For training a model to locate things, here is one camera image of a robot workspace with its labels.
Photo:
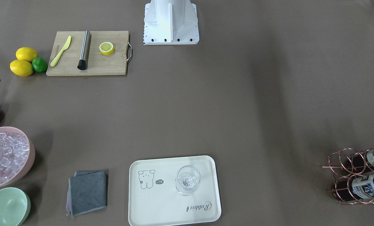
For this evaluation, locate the yellow lemon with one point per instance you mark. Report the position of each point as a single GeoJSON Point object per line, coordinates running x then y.
{"type": "Point", "coordinates": [21, 68]}
{"type": "Point", "coordinates": [26, 53]}

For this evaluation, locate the bamboo cutting board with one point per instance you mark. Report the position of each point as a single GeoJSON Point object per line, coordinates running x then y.
{"type": "Point", "coordinates": [97, 63]}

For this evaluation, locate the yellow lemon upper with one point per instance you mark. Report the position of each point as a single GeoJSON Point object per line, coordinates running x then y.
{"type": "Point", "coordinates": [26, 53]}

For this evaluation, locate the half lemon slice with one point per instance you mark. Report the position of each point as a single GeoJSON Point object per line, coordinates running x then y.
{"type": "Point", "coordinates": [106, 48]}

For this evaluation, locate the clear wine glass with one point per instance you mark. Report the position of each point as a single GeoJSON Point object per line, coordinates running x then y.
{"type": "Point", "coordinates": [188, 180]}

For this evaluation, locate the copper wire bottle basket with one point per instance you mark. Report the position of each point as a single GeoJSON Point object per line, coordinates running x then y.
{"type": "Point", "coordinates": [345, 166]}

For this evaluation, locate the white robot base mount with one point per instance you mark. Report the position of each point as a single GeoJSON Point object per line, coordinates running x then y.
{"type": "Point", "coordinates": [170, 22]}

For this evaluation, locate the yellow plastic knife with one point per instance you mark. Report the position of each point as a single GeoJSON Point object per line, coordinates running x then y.
{"type": "Point", "coordinates": [64, 47]}

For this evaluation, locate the tea bottle lower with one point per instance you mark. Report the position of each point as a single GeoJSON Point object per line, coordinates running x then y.
{"type": "Point", "coordinates": [354, 189]}

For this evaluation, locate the steel muddler black tip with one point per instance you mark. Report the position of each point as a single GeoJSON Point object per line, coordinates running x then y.
{"type": "Point", "coordinates": [83, 60]}

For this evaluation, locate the tea bottle upper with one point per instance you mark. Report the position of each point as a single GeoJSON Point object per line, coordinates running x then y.
{"type": "Point", "coordinates": [361, 162]}

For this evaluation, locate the pink bowl with ice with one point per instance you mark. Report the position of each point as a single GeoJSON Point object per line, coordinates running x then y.
{"type": "Point", "coordinates": [17, 155]}

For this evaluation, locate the cream rabbit tray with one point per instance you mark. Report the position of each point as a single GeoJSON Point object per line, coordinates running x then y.
{"type": "Point", "coordinates": [153, 199]}

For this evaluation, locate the yellow lemon lower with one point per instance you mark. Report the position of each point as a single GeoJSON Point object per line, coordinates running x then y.
{"type": "Point", "coordinates": [21, 68]}

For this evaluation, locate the green lime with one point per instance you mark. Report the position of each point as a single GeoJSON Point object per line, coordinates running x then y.
{"type": "Point", "coordinates": [39, 65]}

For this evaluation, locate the mint green bowl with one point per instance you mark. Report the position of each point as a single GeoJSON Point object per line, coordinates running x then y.
{"type": "Point", "coordinates": [14, 206]}

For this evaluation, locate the grey folded cloth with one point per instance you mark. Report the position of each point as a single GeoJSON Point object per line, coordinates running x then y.
{"type": "Point", "coordinates": [87, 192]}

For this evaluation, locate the tea bottle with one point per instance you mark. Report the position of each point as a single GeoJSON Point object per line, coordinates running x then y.
{"type": "Point", "coordinates": [354, 189]}
{"type": "Point", "coordinates": [361, 162]}

